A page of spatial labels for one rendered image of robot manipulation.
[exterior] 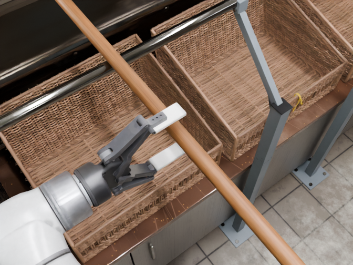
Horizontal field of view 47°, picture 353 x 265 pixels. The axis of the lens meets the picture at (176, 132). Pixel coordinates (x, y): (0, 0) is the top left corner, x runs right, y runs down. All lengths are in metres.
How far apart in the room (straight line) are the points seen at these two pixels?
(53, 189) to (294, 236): 1.48
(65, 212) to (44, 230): 0.04
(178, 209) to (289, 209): 0.82
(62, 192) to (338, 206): 1.64
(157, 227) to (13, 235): 0.73
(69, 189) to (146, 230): 0.68
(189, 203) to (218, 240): 0.60
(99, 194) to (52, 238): 0.10
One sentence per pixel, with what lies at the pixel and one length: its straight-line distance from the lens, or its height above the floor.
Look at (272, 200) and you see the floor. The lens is 2.06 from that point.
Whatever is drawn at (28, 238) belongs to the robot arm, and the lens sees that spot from 0.68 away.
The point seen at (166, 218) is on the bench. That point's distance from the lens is 1.35.
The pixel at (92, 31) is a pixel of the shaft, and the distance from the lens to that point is 0.95.
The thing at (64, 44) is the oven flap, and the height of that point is 0.95.
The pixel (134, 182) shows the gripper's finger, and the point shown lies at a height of 1.12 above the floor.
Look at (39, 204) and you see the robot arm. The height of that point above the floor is 1.24.
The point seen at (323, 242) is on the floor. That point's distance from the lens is 2.05.
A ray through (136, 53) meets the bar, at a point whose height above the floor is 1.17.
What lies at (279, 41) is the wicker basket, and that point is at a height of 0.60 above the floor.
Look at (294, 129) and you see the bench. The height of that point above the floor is 0.58.
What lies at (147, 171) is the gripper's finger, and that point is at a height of 1.13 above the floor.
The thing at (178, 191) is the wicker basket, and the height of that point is 0.60.
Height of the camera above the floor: 1.84
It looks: 57 degrees down
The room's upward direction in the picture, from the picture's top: straight up
